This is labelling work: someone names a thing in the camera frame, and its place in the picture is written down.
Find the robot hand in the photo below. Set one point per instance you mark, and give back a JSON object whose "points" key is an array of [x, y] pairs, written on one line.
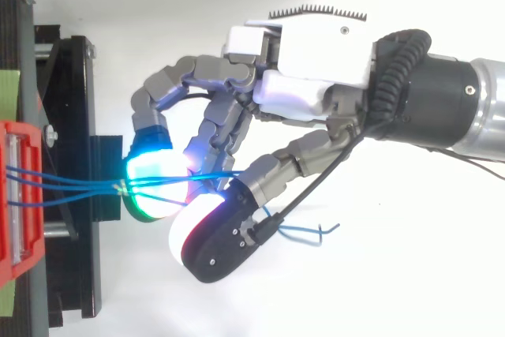
{"points": [[315, 57]]}

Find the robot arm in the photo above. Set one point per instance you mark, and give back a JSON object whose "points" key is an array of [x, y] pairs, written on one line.
{"points": [[446, 104]]}

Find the black stand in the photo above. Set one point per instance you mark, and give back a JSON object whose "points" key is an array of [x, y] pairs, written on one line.
{"points": [[59, 155]]}

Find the red bin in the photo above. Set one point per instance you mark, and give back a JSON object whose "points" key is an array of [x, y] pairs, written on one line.
{"points": [[21, 199]]}

